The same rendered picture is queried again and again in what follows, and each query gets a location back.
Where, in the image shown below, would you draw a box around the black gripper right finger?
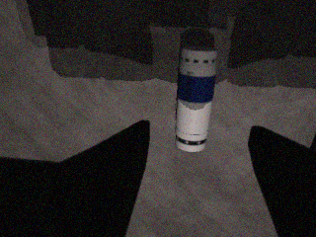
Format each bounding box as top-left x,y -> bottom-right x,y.
248,125 -> 316,237

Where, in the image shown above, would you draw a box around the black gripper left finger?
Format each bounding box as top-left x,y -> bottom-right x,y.
0,120 -> 150,237

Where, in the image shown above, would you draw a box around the grey cylindrical battery with blue band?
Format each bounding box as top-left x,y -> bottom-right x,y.
176,46 -> 218,152

